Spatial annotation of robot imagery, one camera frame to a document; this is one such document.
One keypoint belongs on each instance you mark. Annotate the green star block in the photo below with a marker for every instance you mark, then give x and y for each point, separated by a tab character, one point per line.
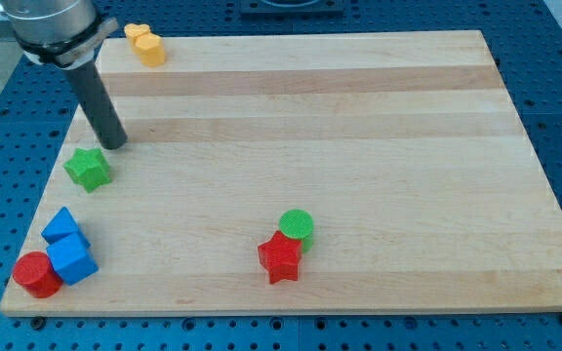
88	168

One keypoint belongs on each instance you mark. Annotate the green cylinder block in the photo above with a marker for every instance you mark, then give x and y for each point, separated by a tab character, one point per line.
299	225

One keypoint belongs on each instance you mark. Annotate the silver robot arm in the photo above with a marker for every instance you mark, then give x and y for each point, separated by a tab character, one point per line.
64	33

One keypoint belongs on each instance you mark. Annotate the yellow heart block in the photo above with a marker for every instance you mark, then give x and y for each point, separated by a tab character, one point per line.
133	31

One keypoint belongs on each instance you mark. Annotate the wooden board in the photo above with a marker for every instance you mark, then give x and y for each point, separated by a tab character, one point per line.
426	193

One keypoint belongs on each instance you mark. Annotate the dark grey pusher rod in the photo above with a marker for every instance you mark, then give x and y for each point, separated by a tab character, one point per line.
95	102

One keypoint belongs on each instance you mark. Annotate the blue cube block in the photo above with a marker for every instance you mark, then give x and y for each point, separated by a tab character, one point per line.
71	259

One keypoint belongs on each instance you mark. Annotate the yellow hexagon block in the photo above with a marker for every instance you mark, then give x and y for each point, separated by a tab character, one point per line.
150	50

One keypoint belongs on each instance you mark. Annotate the red star block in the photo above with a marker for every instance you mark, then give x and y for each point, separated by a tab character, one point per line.
280	256

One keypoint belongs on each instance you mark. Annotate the red cylinder block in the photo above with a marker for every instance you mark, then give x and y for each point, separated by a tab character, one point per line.
35	273

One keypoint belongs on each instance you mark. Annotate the blue triangle block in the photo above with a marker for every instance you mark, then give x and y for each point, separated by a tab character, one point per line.
62	225

